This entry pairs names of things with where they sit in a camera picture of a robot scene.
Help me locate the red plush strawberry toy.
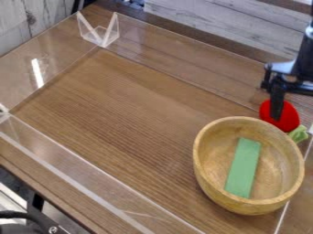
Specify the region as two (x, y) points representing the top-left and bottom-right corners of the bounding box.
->
(258, 99), (310, 145)

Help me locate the wooden oval bowl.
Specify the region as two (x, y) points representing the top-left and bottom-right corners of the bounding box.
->
(192, 116), (305, 216)

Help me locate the black table frame leg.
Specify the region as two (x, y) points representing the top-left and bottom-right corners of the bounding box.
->
(26, 192), (69, 234)

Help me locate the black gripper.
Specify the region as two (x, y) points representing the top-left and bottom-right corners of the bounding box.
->
(260, 60), (313, 121)

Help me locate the clear acrylic corner bracket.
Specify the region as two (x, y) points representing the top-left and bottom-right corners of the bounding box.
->
(76, 12), (120, 48)

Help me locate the green rectangular block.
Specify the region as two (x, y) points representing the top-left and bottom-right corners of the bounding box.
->
(223, 138), (262, 198)

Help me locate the black cable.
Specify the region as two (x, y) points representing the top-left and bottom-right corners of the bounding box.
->
(0, 210), (37, 229)

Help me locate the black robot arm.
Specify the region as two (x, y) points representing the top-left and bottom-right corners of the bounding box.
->
(260, 0), (313, 121)

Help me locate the clear acrylic tray wall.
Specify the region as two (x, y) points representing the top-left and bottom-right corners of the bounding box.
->
(0, 104), (204, 234)

